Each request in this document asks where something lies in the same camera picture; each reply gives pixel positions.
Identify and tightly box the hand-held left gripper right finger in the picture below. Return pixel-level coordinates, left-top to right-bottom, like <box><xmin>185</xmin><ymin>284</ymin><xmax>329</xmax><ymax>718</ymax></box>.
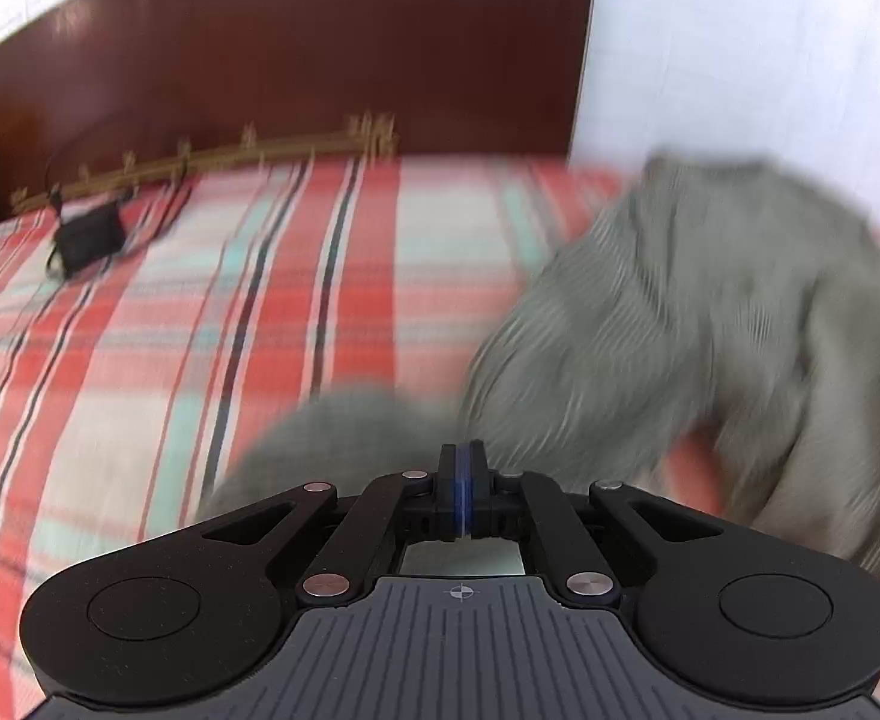
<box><xmin>464</xmin><ymin>441</ymin><xmax>726</xmax><ymax>607</ymax></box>

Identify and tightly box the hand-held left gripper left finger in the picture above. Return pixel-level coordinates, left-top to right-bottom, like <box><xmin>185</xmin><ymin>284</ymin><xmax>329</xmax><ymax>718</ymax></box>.
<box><xmin>203</xmin><ymin>441</ymin><xmax>463</xmax><ymax>607</ymax></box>

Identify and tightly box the green striped checked shirt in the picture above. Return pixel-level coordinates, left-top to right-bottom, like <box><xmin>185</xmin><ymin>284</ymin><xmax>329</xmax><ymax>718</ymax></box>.
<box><xmin>207</xmin><ymin>150</ymin><xmax>880</xmax><ymax>586</ymax></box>

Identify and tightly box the red plaid bed sheet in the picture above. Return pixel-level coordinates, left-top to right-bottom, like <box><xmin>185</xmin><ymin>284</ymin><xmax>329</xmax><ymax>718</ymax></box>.
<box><xmin>0</xmin><ymin>154</ymin><xmax>880</xmax><ymax>720</ymax></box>

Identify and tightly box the dark brown wooden headboard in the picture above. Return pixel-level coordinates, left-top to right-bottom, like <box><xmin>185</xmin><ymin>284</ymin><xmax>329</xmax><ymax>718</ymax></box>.
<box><xmin>0</xmin><ymin>0</ymin><xmax>597</xmax><ymax>222</ymax></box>

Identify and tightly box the black charger with cable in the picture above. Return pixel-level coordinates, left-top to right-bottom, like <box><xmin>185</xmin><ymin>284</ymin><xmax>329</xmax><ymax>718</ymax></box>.
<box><xmin>44</xmin><ymin>112</ymin><xmax>195</xmax><ymax>280</ymax></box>

